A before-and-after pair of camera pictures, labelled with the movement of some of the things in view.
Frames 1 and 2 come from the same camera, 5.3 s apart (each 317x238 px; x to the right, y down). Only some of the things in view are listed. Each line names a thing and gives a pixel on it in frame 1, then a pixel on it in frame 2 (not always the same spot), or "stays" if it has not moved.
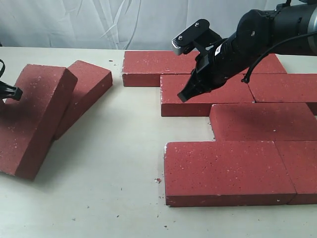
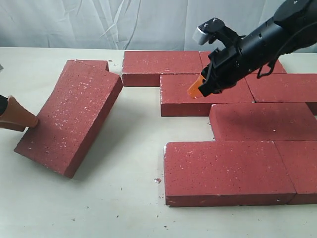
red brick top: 26,125 -> 70,119
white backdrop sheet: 120,25 stays
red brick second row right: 283,88 stays
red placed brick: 234,90 stays
